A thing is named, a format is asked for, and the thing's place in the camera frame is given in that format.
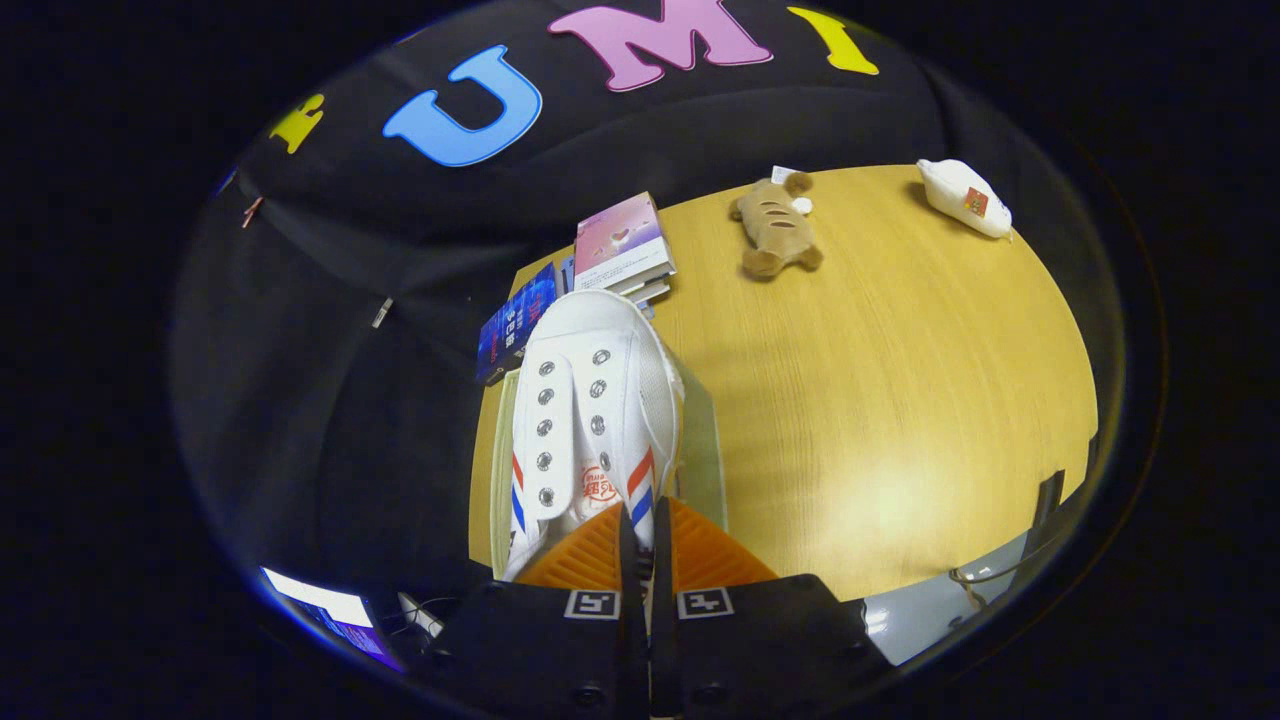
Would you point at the silver clip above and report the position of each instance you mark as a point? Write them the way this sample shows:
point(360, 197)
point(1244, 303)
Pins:
point(382, 312)

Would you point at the white striped canvas shoe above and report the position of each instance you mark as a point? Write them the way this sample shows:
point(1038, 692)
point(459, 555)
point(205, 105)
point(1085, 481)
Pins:
point(610, 400)

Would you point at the white paged book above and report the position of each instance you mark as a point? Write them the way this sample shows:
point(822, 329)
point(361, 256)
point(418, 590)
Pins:
point(648, 290)

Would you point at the brown plush toy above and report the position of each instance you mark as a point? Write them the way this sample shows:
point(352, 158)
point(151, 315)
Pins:
point(778, 230)

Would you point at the white packet red label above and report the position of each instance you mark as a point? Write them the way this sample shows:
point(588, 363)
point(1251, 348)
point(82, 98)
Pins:
point(965, 200)

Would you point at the pale green fabric storage box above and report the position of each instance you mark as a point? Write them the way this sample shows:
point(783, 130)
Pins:
point(705, 450)

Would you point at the white desktop device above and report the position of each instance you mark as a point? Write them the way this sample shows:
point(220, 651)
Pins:
point(422, 615)

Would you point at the black backdrop cloth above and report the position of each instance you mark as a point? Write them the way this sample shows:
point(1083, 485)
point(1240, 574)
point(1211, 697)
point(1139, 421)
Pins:
point(330, 450)

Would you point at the pink cover book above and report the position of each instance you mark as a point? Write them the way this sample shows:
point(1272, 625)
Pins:
point(620, 240)

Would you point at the dark blue book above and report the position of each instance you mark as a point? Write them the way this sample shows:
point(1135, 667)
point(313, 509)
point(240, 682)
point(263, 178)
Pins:
point(515, 320)

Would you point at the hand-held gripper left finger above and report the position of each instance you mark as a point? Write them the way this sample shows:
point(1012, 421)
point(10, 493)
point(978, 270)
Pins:
point(560, 650)

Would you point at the lit computer monitor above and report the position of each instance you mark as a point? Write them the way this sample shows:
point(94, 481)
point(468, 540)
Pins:
point(330, 615)

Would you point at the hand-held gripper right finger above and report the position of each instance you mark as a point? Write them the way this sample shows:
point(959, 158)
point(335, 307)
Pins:
point(760, 650)

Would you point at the copper clip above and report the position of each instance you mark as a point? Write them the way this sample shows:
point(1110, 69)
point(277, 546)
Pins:
point(251, 211)

